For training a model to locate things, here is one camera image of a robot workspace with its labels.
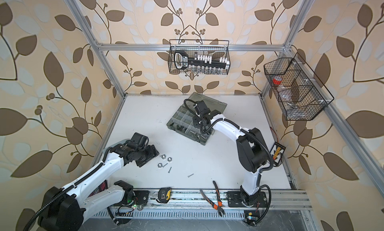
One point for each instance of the yellow black tape measure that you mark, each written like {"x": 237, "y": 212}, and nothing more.
{"x": 164, "y": 195}

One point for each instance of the red capped bottle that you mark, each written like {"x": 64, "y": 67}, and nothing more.
{"x": 277, "y": 81}

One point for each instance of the grey plastic organizer box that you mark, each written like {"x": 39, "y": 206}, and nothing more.
{"x": 182, "y": 121}

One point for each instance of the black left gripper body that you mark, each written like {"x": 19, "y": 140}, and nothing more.
{"x": 146, "y": 155}

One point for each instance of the black wire basket right wall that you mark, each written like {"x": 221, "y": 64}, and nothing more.
{"x": 302, "y": 95}

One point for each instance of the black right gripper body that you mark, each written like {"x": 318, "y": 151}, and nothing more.
{"x": 197, "y": 121}

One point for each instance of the black wire basket wall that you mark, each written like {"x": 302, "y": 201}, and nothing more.
{"x": 302, "y": 95}
{"x": 216, "y": 48}

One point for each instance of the black wire basket back wall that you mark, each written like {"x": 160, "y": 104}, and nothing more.
{"x": 216, "y": 48}

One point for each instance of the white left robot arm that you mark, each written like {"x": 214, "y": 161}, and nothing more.
{"x": 67, "y": 208}

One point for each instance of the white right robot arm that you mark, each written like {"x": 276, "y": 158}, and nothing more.
{"x": 253, "y": 154}

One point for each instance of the yellow black multimeter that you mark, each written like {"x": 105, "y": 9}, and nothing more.
{"x": 277, "y": 153}

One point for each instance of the pile of silver nuts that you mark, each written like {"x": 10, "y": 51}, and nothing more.
{"x": 165, "y": 161}

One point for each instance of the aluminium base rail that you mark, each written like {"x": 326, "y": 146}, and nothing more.
{"x": 189, "y": 204}

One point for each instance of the socket set on rail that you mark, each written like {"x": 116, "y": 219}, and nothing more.
{"x": 183, "y": 61}

